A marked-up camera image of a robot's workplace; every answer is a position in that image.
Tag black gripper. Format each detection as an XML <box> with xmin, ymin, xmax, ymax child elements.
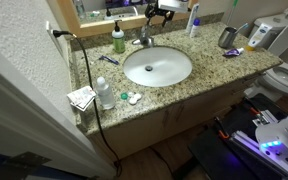
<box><xmin>145</xmin><ymin>3</ymin><xmax>175</xmax><ymax>27</ymax></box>

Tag chrome faucet tap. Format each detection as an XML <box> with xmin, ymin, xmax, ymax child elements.
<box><xmin>132</xmin><ymin>25</ymin><xmax>154</xmax><ymax>47</ymax></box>

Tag robot base with blue lights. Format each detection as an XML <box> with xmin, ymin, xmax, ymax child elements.
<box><xmin>187</xmin><ymin>93</ymin><xmax>288</xmax><ymax>180</ymax></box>

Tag white tube standing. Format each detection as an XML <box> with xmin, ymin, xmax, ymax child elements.
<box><xmin>186</xmin><ymin>3</ymin><xmax>200</xmax><ymax>34</ymax></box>

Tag white bottle blue cap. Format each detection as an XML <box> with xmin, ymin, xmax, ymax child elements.
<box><xmin>190</xmin><ymin>18</ymin><xmax>200</xmax><ymax>38</ymax></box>

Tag green soap pump bottle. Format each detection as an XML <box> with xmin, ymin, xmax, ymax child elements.
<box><xmin>112</xmin><ymin>20</ymin><xmax>125</xmax><ymax>53</ymax></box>

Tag white oval sink basin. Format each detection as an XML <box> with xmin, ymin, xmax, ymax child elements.
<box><xmin>123</xmin><ymin>47</ymin><xmax>192</xmax><ymax>87</ymax></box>

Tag blue razor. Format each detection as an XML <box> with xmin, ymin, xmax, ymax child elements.
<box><xmin>99</xmin><ymin>55</ymin><xmax>119</xmax><ymax>65</ymax></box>

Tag metal cup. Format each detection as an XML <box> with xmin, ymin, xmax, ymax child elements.
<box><xmin>218</xmin><ymin>27</ymin><xmax>237</xmax><ymax>49</ymax></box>

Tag contact lens case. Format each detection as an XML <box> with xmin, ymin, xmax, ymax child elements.
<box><xmin>120</xmin><ymin>92</ymin><xmax>142</xmax><ymax>105</ymax></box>

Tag purple white toothpaste tube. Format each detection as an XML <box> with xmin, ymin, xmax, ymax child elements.
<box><xmin>223</xmin><ymin>48</ymin><xmax>244</xmax><ymax>57</ymax></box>

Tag toothbrush in cup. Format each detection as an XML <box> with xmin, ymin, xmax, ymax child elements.
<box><xmin>235</xmin><ymin>23</ymin><xmax>249</xmax><ymax>34</ymax></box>

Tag clear plastic bottle white cap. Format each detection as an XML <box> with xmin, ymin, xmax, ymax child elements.
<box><xmin>96</xmin><ymin>77</ymin><xmax>115</xmax><ymax>109</ymax></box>

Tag white lotion tube yellow cap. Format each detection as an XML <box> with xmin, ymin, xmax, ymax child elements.
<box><xmin>246</xmin><ymin>23</ymin><xmax>272</xmax><ymax>51</ymax></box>

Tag small white box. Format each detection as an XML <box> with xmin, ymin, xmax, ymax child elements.
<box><xmin>67</xmin><ymin>86</ymin><xmax>96</xmax><ymax>111</ymax></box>

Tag white toilet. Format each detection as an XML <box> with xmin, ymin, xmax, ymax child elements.
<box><xmin>244</xmin><ymin>9</ymin><xmax>288</xmax><ymax>101</ymax></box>

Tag wooden vanity cabinet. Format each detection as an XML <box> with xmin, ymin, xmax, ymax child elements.
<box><xmin>87</xmin><ymin>72</ymin><xmax>260</xmax><ymax>160</ymax></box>

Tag white door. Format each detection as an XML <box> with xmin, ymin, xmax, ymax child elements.
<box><xmin>0</xmin><ymin>39</ymin><xmax>117</xmax><ymax>180</ymax></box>

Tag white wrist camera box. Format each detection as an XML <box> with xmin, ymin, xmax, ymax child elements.
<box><xmin>158</xmin><ymin>0</ymin><xmax>188</xmax><ymax>13</ymax></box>

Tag green stick handle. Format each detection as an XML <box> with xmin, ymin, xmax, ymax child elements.
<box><xmin>226</xmin><ymin>0</ymin><xmax>239</xmax><ymax>25</ymax></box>

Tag wall mirror wooden frame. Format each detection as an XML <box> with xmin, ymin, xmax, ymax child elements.
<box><xmin>56</xmin><ymin>0</ymin><xmax>199</xmax><ymax>38</ymax></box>

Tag black power cable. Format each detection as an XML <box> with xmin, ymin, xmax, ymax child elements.
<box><xmin>52</xmin><ymin>29</ymin><xmax>123</xmax><ymax>178</ymax></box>

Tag white wall outlet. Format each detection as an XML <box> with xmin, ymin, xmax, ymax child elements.
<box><xmin>45</xmin><ymin>21</ymin><xmax>63</xmax><ymax>57</ymax></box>

